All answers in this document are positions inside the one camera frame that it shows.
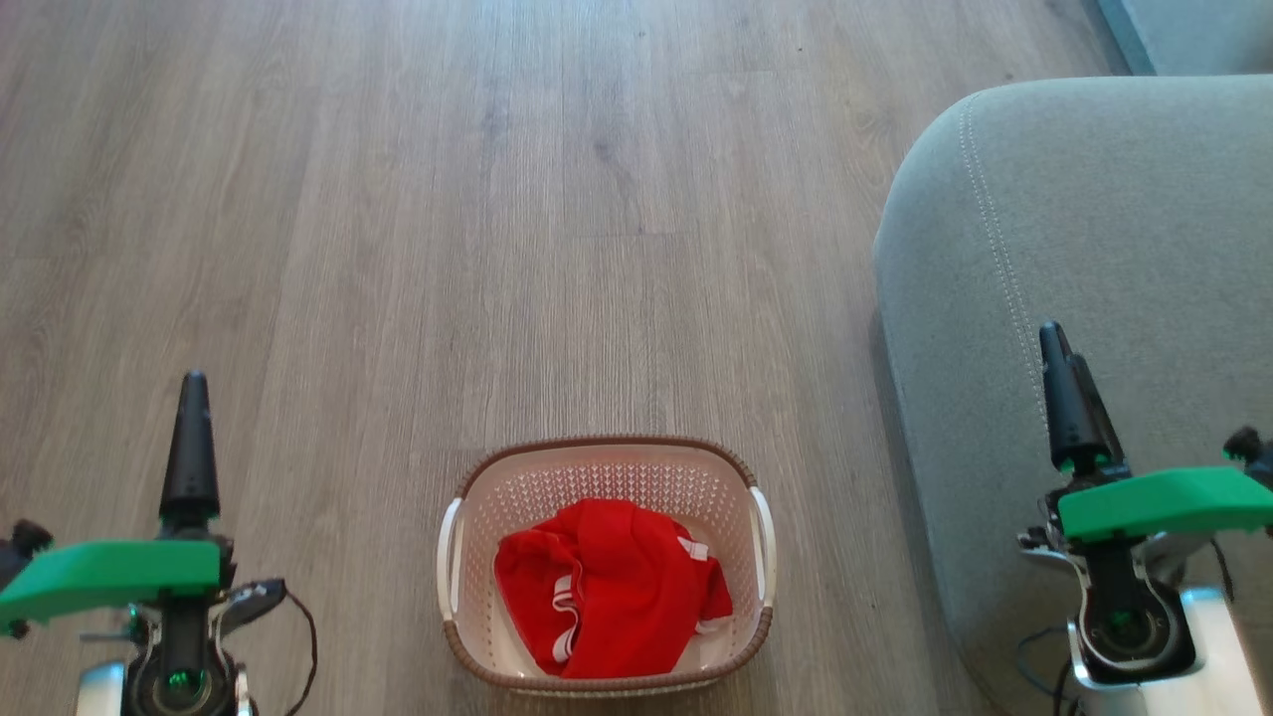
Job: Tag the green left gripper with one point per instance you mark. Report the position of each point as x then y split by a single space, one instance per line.
109 577

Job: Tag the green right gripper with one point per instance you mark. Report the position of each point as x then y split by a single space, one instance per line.
1164 502

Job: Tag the red garment with white hem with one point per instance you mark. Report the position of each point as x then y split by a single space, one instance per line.
617 582

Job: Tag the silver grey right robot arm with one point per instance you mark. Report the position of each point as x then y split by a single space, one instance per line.
1218 646

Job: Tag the grey fabric sofa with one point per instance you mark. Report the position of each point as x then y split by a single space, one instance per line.
1094 199

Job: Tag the cream laundry basket brown rim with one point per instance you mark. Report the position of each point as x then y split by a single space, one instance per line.
597 467

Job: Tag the pale grey upholstered block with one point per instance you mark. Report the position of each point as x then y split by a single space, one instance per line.
1213 35

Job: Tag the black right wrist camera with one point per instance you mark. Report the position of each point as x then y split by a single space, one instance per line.
1248 446

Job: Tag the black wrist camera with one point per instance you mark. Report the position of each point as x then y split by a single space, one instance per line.
28 539
1248 446

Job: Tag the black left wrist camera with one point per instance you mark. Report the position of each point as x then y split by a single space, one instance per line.
28 539

